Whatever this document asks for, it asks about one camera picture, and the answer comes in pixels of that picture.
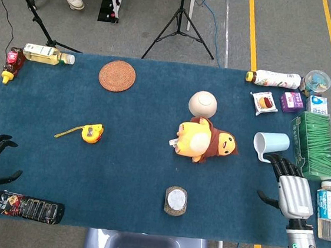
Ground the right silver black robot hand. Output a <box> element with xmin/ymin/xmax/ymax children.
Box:
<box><xmin>255</xmin><ymin>151</ymin><xmax>319</xmax><ymax>222</ymax></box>

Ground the yellow tape measure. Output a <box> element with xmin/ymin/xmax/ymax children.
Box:
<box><xmin>53</xmin><ymin>119</ymin><xmax>105</xmax><ymax>146</ymax></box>

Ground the clear water bottle blue label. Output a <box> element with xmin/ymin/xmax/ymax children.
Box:
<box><xmin>312</xmin><ymin>180</ymin><xmax>331</xmax><ymax>242</ymax></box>

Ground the clear box of green sachets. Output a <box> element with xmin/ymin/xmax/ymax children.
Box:
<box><xmin>284</xmin><ymin>110</ymin><xmax>331</xmax><ymax>182</ymax></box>

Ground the light blue mug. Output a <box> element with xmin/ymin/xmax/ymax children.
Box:
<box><xmin>251</xmin><ymin>130</ymin><xmax>292</xmax><ymax>166</ymax></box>

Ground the dark printed drink bottle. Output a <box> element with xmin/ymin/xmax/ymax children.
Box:
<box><xmin>0</xmin><ymin>190</ymin><xmax>67</xmax><ymax>226</ymax></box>

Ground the purple small box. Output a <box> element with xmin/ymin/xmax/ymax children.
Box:
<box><xmin>278</xmin><ymin>91</ymin><xmax>306</xmax><ymax>115</ymax></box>

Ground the white blue milk carton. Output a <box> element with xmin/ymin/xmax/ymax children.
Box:
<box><xmin>304</xmin><ymin>94</ymin><xmax>330</xmax><ymax>115</ymax></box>

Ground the white snack packet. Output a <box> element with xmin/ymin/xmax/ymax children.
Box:
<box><xmin>248</xmin><ymin>89</ymin><xmax>280</xmax><ymax>118</ymax></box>

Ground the yellow plush toy brown hood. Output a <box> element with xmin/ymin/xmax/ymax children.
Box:
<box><xmin>167</xmin><ymin>113</ymin><xmax>243</xmax><ymax>168</ymax></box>

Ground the honey bottle with yellow cap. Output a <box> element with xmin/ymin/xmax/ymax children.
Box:
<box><xmin>0</xmin><ymin>46</ymin><xmax>28</xmax><ymax>87</ymax></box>

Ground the grain jar with black lid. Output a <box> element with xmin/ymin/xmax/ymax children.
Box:
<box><xmin>163</xmin><ymin>184</ymin><xmax>190</xmax><ymax>218</ymax></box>

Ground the clear round tub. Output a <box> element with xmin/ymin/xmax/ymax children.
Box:
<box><xmin>298</xmin><ymin>68</ymin><xmax>331</xmax><ymax>99</ymax></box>

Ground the white labelled bottle yellow cap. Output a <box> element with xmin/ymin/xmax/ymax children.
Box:
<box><xmin>244</xmin><ymin>68</ymin><xmax>303</xmax><ymax>91</ymax></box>

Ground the beige upturned bowl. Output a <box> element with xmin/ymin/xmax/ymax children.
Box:
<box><xmin>187</xmin><ymin>90</ymin><xmax>219</xmax><ymax>119</ymax></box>

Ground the clear bottle of yellow oil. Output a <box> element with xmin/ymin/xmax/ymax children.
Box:
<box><xmin>22</xmin><ymin>42</ymin><xmax>77</xmax><ymax>68</ymax></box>

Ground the black slanted light stand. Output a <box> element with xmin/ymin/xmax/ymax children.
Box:
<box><xmin>0</xmin><ymin>0</ymin><xmax>89</xmax><ymax>54</ymax></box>

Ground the blue carpet table mat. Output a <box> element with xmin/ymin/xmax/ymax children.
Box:
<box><xmin>0</xmin><ymin>43</ymin><xmax>331</xmax><ymax>248</ymax></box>

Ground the round woven rattan coaster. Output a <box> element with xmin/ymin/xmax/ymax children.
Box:
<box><xmin>97</xmin><ymin>58</ymin><xmax>138</xmax><ymax>94</ymax></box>

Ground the black power strip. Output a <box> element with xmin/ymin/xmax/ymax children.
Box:
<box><xmin>97</xmin><ymin>0</ymin><xmax>122</xmax><ymax>24</ymax></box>

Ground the blue floor cable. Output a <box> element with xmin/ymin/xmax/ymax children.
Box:
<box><xmin>188</xmin><ymin>0</ymin><xmax>229</xmax><ymax>68</ymax></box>

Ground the black camera tripod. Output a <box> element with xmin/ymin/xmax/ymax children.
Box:
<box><xmin>141</xmin><ymin>0</ymin><xmax>220</xmax><ymax>67</ymax></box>

